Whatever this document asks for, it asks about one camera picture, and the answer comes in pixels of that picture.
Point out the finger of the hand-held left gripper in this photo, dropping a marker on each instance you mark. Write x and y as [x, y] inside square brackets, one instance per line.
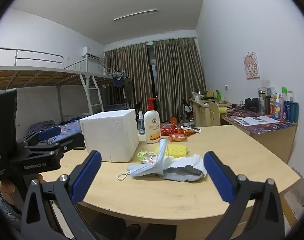
[67, 142]
[49, 133]

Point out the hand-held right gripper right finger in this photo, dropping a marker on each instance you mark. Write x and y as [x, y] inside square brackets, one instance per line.
[218, 177]

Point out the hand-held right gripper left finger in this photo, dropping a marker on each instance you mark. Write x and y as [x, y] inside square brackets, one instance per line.
[85, 177]

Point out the white grey sock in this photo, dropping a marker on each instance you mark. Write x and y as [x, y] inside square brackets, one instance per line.
[184, 163]

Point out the white foam box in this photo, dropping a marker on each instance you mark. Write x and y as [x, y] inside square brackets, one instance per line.
[109, 135]

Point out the yellow sponge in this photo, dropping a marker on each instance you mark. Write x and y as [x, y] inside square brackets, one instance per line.
[177, 150]

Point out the blue face mask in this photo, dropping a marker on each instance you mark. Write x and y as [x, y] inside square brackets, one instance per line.
[144, 170]

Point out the green plastic bag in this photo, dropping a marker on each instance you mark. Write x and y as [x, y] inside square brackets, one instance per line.
[143, 155]

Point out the person's left forearm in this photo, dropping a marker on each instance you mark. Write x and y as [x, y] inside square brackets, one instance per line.
[9, 212]

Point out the person's left hand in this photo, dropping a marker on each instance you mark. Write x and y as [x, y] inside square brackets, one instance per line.
[7, 190]

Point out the blue patterned blanket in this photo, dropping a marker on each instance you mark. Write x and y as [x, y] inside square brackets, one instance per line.
[67, 130]

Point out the black smartphone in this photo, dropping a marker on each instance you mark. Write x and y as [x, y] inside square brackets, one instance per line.
[79, 148]

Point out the red snack packet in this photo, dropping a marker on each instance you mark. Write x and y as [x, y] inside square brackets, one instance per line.
[178, 137]
[167, 130]

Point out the orange snack packet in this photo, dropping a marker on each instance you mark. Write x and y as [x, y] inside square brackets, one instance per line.
[184, 131]

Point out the blue plaid mattress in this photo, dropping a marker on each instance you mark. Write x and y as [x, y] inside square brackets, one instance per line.
[115, 107]

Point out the wooden chair with heart cutouts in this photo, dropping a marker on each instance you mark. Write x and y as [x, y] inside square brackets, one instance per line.
[214, 115]

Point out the desk with patterned cloth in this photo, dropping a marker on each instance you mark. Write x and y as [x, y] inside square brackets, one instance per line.
[267, 135]

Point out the light wooden desk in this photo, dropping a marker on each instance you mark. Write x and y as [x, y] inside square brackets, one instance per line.
[200, 112]

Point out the printed paper sheet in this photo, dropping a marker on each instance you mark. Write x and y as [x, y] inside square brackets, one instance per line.
[257, 120]

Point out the small clear spray bottle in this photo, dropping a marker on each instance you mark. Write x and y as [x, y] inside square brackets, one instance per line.
[141, 125]

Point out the black folding chair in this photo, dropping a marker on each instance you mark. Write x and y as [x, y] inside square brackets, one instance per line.
[137, 108]

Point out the hanging blue garment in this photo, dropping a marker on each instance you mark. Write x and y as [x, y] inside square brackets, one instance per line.
[117, 82]

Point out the black headphones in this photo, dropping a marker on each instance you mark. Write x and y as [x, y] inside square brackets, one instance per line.
[252, 104]

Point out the hanging dark green garment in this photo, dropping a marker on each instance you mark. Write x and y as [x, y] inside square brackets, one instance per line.
[128, 88]

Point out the white kettle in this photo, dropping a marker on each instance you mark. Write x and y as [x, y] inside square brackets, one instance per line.
[197, 96]

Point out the white lotion pump bottle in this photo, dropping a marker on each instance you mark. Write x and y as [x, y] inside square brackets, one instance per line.
[152, 125]

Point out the white air conditioner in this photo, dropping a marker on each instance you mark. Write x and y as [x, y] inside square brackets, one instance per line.
[90, 52]

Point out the brown curtain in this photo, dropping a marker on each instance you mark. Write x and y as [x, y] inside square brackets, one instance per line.
[129, 75]
[179, 80]

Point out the row of toiletry bottles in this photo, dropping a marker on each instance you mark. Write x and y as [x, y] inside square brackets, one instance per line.
[285, 110]

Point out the ceiling tube light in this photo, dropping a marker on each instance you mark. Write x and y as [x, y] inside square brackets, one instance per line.
[135, 15]

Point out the pink cartoon wall poster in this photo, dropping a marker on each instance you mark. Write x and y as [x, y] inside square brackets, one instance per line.
[251, 65]

